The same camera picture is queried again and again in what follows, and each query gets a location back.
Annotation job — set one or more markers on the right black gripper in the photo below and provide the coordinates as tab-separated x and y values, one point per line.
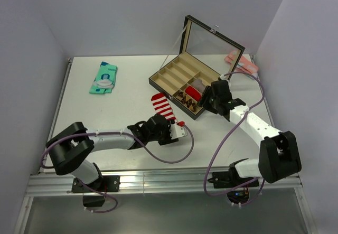
207	93

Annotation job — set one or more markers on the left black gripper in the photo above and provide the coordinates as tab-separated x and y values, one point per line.
168	139

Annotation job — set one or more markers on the brown argyle sock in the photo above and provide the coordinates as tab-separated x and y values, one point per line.
187	101

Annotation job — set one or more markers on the red white striped santa sock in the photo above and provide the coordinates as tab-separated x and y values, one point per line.
162	106

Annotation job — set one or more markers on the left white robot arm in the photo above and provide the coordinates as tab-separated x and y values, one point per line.
69	149

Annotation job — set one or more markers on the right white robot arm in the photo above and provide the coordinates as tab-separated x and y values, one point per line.
278	151

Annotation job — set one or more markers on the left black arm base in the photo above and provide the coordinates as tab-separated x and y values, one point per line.
95	194

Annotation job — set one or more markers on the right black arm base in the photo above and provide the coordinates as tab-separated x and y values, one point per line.
229	179

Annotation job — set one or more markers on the grey rolled sock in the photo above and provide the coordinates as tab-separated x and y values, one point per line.
198	85

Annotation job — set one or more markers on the red rolled sock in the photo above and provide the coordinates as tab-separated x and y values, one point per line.
193	93

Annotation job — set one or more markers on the black compartment box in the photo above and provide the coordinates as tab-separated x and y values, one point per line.
201	54

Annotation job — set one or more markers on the pink sock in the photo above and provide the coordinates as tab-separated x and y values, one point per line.
244	65

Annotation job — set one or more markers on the teal green sock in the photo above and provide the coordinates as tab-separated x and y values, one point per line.
105	79

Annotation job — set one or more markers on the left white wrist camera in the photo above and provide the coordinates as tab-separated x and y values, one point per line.
178	130

